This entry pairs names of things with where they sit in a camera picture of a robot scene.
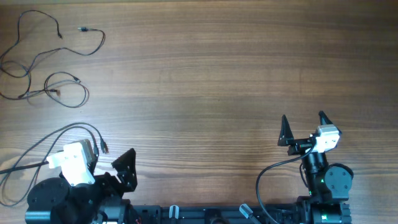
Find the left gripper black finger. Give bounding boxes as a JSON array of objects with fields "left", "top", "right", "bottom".
[
  {"left": 89, "top": 140, "right": 100, "bottom": 175},
  {"left": 111, "top": 148, "right": 137, "bottom": 192}
]

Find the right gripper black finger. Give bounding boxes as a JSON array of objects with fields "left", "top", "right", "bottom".
[
  {"left": 277, "top": 115, "right": 294, "bottom": 146},
  {"left": 318, "top": 111, "right": 342, "bottom": 136}
]

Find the black usb cable bundle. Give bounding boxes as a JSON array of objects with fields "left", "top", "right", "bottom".
[{"left": 0, "top": 121, "right": 109, "bottom": 208}]

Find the separated thin black usb cable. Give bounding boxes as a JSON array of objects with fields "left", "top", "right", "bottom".
[{"left": 0, "top": 9, "right": 106, "bottom": 79}]

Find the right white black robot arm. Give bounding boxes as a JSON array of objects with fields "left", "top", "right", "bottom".
[{"left": 277, "top": 111, "right": 354, "bottom": 224}]

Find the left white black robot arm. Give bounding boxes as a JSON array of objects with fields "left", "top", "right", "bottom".
[{"left": 25, "top": 139, "right": 142, "bottom": 224}]

